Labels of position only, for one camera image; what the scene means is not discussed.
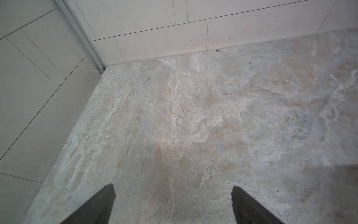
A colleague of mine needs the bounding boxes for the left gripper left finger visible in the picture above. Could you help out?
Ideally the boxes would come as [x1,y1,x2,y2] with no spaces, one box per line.
[61,183,116,224]

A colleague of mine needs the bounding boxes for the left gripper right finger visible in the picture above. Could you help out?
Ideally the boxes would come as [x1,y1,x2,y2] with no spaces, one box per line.
[231,186,284,224]

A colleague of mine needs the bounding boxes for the left corner aluminium post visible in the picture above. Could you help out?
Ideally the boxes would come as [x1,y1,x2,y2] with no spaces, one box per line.
[49,0,106,75]

